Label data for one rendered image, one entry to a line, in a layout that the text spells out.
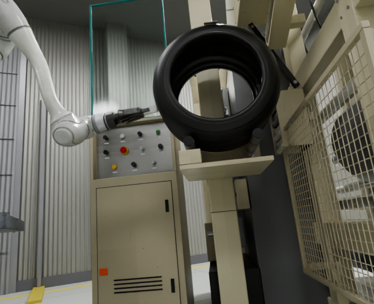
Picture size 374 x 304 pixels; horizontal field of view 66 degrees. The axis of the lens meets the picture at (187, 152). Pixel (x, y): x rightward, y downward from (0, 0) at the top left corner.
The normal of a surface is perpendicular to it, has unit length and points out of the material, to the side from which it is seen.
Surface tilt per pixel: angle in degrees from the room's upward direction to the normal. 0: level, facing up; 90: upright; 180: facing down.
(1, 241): 90
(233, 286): 90
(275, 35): 162
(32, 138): 90
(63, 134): 125
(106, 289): 90
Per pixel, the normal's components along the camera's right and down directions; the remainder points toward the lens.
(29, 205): 0.40, -0.25
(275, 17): 0.06, 0.85
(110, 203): -0.10, -0.23
